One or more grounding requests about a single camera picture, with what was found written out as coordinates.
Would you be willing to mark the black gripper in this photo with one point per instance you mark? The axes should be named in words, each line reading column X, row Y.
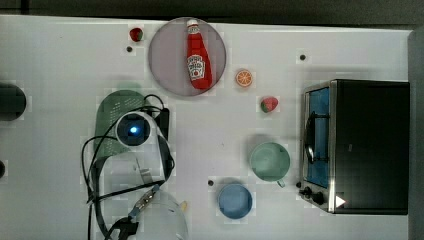
column 161, row 117

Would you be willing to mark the green plastic strainer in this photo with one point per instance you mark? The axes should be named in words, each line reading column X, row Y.
column 111, row 109

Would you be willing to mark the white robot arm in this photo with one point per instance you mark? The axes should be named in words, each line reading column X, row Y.
column 133, row 163

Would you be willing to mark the red ketchup bottle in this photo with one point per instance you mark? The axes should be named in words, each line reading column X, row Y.
column 197, row 58

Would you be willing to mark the grey round plate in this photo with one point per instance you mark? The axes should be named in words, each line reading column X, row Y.
column 168, row 51

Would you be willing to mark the peeled banana toy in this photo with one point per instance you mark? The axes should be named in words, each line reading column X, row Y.
column 184, row 205

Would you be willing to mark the small red strawberry toy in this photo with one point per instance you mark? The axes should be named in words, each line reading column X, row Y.
column 136, row 34

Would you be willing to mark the orange slice toy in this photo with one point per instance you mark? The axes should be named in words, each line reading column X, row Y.
column 244, row 78

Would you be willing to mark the blue cup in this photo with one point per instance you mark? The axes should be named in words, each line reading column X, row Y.
column 235, row 201

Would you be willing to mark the red green strawberry toy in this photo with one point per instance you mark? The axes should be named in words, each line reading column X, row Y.
column 268, row 104

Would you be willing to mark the green mug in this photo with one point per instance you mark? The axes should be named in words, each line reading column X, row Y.
column 270, row 162

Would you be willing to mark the black utensil holder cup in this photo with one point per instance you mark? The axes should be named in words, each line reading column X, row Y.
column 12, row 102

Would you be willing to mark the black toaster oven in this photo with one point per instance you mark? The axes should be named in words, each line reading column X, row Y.
column 355, row 147

